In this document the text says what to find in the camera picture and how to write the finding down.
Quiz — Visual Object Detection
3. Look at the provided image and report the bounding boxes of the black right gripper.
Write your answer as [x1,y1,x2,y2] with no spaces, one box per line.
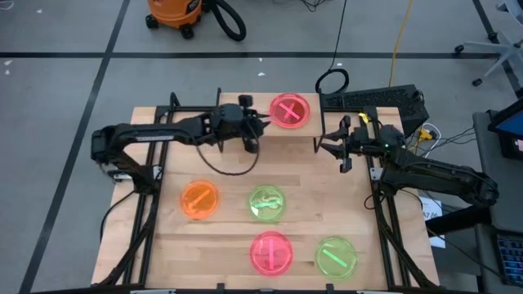
[320,115,381,175]

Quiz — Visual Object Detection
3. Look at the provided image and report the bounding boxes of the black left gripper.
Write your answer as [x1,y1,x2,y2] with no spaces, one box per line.
[214,94,271,154]

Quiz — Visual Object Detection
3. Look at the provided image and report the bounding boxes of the green plate with squiggly marks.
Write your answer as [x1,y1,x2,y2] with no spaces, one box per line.
[248,184,287,223]

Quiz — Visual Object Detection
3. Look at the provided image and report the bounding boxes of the orange translucent plastic plate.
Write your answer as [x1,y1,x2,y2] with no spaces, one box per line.
[179,180,221,221]

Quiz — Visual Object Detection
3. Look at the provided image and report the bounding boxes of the wooden shelf with black legs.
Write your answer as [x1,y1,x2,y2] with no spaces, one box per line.
[214,87,326,153]

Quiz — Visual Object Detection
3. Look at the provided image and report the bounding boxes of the green translucent plastic plate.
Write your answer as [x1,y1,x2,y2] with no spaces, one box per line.
[314,235,359,281]

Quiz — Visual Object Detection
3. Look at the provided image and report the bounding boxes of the white paper sheet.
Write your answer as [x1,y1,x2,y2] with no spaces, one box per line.
[419,197,447,250]

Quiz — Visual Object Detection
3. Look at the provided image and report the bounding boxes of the orange shop vacuum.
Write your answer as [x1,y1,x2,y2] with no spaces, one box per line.
[145,0,204,41]

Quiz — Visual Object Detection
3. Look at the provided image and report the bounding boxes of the black laptop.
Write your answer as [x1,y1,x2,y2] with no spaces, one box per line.
[487,99,523,161]

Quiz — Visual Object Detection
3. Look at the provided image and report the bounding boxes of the grey side desk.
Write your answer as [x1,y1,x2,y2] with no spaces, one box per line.
[472,109,523,294]

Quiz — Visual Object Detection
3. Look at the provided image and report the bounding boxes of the grey office chair base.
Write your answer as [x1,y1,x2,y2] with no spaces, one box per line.
[454,0,523,87]

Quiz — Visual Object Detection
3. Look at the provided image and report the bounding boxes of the black keyboard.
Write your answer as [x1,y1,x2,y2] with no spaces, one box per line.
[494,233,523,287]

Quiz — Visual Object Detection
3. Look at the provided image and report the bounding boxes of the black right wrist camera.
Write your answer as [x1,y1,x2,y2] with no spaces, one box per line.
[351,125,372,142]

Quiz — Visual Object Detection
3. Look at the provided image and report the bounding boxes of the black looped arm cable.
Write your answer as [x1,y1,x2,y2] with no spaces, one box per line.
[194,122,262,177]

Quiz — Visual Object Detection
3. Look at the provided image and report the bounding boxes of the black aluminium table frame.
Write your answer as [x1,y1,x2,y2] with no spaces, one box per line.
[97,91,440,289]

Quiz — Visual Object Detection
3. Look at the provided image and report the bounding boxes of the black vacuum hose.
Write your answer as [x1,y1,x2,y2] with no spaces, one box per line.
[202,0,248,42]

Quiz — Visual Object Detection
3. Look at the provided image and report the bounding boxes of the black hanging cable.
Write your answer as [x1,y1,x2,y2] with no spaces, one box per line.
[314,0,351,97]

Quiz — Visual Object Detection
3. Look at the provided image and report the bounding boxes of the yellow hanging cable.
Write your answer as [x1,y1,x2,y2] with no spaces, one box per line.
[387,0,416,87]

